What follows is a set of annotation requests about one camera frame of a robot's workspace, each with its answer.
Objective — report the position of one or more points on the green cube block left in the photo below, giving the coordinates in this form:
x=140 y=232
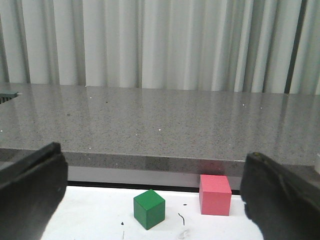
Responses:
x=149 y=209

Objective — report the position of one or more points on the grey stone counter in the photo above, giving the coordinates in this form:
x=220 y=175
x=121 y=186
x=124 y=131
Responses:
x=160 y=130

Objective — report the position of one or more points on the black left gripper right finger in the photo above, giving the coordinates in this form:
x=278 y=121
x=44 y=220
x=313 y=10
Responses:
x=282 y=204

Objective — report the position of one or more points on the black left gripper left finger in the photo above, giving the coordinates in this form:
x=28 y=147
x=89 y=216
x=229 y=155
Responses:
x=30 y=192

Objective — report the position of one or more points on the pink cube block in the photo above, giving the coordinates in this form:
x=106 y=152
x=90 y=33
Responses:
x=214 y=195

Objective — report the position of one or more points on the white pleated curtain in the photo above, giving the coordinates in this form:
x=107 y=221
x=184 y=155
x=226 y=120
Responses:
x=257 y=46

